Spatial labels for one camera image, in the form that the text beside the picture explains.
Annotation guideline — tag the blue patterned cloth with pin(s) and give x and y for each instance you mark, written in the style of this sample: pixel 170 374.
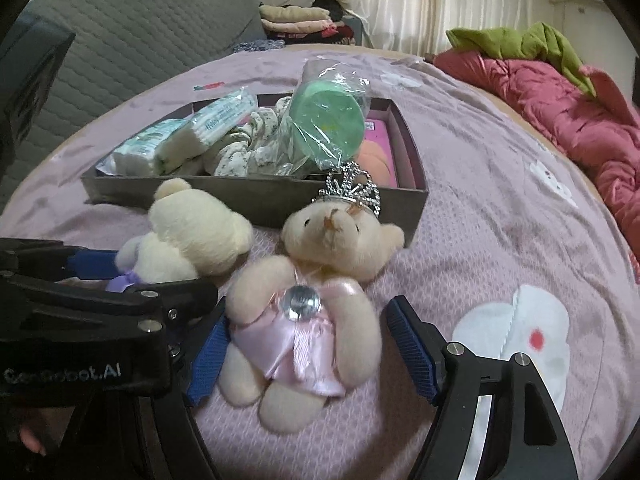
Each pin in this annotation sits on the blue patterned cloth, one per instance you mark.
pixel 257 46

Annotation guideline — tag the shallow grey cardboard box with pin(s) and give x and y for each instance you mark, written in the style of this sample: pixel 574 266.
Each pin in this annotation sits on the shallow grey cardboard box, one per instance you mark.
pixel 250 210

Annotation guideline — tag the teddy bear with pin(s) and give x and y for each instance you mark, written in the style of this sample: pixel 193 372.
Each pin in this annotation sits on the teddy bear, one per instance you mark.
pixel 310 240
pixel 200 230

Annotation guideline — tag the green tissue packet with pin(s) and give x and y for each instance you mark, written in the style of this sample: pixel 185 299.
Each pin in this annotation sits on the green tissue packet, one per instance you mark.
pixel 150 150
pixel 220 115

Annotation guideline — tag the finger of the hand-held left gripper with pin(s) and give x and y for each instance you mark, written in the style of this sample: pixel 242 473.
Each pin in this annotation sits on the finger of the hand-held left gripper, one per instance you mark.
pixel 100 310
pixel 92 265

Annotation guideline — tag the small silver tiara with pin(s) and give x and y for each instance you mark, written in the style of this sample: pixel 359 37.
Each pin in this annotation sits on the small silver tiara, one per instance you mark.
pixel 350 185

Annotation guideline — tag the pink comforter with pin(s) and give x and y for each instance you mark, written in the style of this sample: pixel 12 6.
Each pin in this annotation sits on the pink comforter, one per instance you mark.
pixel 550 105

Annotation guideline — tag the person's left hand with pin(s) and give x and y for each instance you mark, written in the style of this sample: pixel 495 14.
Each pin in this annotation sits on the person's left hand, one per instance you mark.
pixel 32 440

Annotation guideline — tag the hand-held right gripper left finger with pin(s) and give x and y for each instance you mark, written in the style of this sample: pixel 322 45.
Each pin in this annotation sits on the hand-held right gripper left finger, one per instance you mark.
pixel 207 360

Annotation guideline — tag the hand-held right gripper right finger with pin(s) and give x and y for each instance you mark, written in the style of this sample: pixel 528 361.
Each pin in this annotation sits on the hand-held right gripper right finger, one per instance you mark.
pixel 410 345

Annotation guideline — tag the cream curtain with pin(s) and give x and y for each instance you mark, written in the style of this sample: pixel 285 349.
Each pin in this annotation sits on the cream curtain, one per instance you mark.
pixel 450 0

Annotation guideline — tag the green sponge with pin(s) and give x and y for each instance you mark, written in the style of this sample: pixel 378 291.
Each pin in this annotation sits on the green sponge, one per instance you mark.
pixel 325 120

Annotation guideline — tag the green blanket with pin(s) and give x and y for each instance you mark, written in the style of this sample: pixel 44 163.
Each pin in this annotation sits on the green blanket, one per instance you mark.
pixel 500 40

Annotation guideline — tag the grey quilted headboard cover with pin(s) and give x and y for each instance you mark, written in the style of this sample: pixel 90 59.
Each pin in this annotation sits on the grey quilted headboard cover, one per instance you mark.
pixel 140 45

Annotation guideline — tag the stack of folded clothes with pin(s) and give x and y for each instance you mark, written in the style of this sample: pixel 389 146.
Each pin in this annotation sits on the stack of folded clothes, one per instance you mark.
pixel 295 22

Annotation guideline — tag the white floral scrunchie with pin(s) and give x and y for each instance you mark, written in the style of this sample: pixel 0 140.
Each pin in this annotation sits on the white floral scrunchie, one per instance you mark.
pixel 245 155

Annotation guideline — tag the pink book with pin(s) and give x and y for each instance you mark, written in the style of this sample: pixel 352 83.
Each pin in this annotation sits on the pink book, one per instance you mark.
pixel 381 129

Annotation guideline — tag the black garment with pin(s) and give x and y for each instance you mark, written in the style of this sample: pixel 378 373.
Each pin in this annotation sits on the black garment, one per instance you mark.
pixel 327 7

